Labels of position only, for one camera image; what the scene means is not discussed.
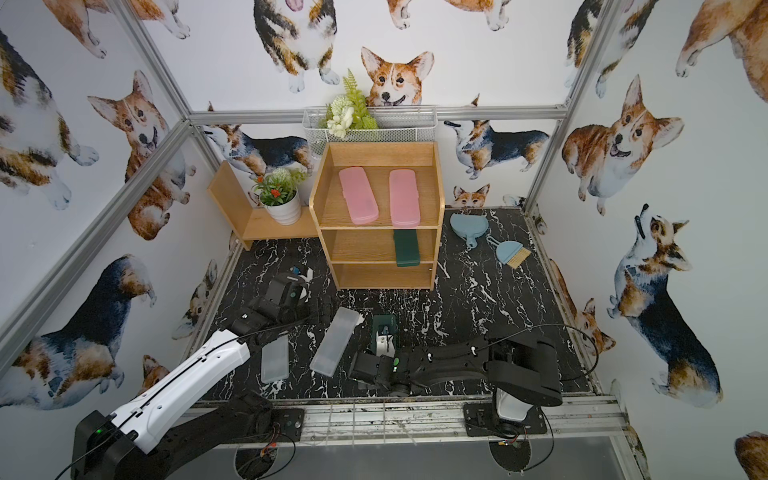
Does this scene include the aluminium frame rails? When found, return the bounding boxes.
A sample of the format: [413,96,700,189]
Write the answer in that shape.
[0,0,625,421]

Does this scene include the wooden three-tier shelf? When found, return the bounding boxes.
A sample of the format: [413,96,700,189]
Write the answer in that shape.
[309,142,445,290]

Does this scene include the right translucent white pencil case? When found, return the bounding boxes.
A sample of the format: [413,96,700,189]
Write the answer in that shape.
[309,307,363,377]

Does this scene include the red flower plant white pot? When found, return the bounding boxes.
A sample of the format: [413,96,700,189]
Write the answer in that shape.
[252,167,309,226]

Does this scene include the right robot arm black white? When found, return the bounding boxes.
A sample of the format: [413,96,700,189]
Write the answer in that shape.
[349,331,563,422]

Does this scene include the low wooden corner shelf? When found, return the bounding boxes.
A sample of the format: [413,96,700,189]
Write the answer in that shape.
[208,162,318,250]

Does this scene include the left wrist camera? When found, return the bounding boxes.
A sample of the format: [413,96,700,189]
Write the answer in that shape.
[288,266,314,297]

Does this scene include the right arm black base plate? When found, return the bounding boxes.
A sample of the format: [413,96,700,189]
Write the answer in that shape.
[463,403,549,438]

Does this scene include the left translucent white pencil case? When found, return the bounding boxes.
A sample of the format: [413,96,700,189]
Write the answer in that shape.
[261,334,290,383]

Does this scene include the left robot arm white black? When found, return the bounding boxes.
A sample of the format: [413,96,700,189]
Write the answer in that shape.
[58,267,322,479]

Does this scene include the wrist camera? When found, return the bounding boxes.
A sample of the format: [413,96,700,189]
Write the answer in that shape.
[288,266,314,297]
[374,334,396,358]

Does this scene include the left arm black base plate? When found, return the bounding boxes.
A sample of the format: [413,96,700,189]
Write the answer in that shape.
[238,408,305,443]

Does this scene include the white wire basket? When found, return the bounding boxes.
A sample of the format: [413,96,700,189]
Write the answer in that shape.
[302,106,437,159]

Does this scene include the translucent white pencil case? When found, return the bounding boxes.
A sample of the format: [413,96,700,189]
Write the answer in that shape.
[309,307,363,377]
[261,334,290,383]

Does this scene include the dark green pencil case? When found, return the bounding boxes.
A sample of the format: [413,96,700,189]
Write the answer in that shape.
[393,229,421,268]
[371,314,398,345]

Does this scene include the white flowers with fern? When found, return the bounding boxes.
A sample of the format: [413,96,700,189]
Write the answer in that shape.
[319,70,378,139]

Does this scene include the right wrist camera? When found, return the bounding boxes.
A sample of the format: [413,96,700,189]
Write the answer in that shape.
[374,334,396,358]

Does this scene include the light blue hand brush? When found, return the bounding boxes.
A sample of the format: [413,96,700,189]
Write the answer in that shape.
[486,235,531,269]

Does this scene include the pink pencil case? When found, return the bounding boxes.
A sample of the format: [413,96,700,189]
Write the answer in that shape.
[338,166,379,225]
[389,169,421,228]

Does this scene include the light blue dustpan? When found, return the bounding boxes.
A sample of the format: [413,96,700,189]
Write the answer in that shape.
[449,213,489,250]

